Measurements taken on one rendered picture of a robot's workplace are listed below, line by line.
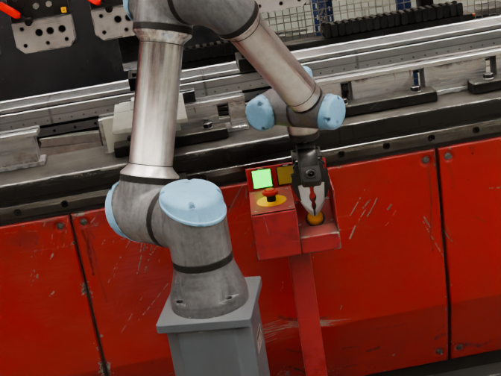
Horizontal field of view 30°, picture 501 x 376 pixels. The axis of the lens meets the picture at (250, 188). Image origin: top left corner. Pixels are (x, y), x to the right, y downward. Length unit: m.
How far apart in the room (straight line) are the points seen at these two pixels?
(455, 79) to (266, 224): 0.73
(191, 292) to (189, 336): 0.08
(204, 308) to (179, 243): 0.13
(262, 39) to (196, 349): 0.60
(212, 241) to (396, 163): 0.90
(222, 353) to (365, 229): 0.87
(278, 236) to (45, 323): 0.72
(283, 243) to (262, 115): 0.35
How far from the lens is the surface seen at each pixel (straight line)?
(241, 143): 2.40
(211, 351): 1.77
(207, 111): 2.49
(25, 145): 2.53
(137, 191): 1.79
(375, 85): 2.55
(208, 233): 1.70
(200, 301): 1.74
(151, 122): 1.79
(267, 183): 2.31
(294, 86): 1.89
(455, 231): 2.61
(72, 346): 2.61
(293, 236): 2.20
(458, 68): 2.61
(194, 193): 1.71
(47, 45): 2.44
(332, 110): 1.95
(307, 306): 2.34
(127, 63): 2.49
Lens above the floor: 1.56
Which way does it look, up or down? 19 degrees down
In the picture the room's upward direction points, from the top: 9 degrees counter-clockwise
